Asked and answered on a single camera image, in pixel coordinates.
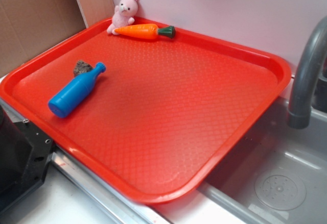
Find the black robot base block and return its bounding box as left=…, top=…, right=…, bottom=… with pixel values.
left=1, top=108, right=54, bottom=214

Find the red plastic tray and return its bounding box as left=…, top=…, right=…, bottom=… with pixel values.
left=1, top=19, right=291, bottom=205

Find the orange toy carrot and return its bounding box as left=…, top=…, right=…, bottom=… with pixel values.
left=114, top=23, right=176, bottom=40

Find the blue toy bottle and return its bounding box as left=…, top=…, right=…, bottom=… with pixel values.
left=48, top=62, right=106, bottom=118

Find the brown rock piece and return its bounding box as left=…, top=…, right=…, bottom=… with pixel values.
left=73, top=60, right=93, bottom=77

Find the pink plush bunny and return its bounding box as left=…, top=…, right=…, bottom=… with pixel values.
left=106, top=0, right=139, bottom=35

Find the grey plastic sink basin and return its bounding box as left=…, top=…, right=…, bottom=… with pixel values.
left=199, top=88, right=326, bottom=223

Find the grey faucet spout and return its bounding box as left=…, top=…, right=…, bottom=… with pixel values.
left=287, top=17, right=326, bottom=129

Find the brown cardboard panel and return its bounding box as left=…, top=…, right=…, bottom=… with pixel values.
left=1, top=0, right=114, bottom=77

